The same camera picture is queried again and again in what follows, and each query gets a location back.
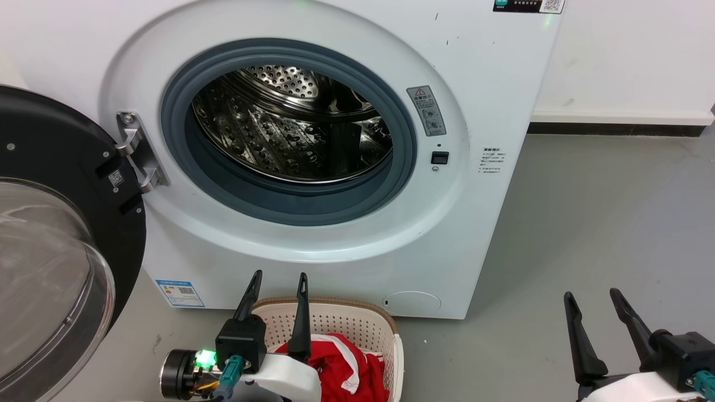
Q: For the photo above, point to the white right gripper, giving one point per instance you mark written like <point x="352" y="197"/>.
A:
<point x="631" y="391"/>

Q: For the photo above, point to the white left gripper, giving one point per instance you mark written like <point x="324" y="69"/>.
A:
<point x="290" y="382"/>

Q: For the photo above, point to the red and white garment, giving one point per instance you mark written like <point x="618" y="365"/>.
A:
<point x="335" y="368"/>

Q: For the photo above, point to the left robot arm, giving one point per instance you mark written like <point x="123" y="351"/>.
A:
<point x="179" y="374"/>

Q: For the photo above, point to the cream perforated laundry basket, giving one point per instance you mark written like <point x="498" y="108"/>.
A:
<point x="352" y="324"/>

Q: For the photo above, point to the white oval filter access cover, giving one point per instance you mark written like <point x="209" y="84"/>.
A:
<point x="411" y="302"/>

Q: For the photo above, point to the stainless steel washing machine drum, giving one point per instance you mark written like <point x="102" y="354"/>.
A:
<point x="290" y="128"/>

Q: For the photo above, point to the silver metal door hinge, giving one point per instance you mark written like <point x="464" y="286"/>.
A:
<point x="139" y="151"/>

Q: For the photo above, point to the black washing machine door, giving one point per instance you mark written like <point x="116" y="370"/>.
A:
<point x="56" y="151"/>

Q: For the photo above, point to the grey rubber door gasket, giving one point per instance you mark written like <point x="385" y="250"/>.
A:
<point x="223" y="195"/>

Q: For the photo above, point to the white front-load washing machine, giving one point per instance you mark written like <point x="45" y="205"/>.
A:
<point x="475" y="223"/>

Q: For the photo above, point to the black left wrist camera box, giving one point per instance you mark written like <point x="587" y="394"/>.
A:
<point x="240" y="340"/>

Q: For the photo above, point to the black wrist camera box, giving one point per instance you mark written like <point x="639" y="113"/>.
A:
<point x="684" y="354"/>
<point x="240" y="340"/>

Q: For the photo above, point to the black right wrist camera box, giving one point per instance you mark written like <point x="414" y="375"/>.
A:
<point x="684" y="354"/>

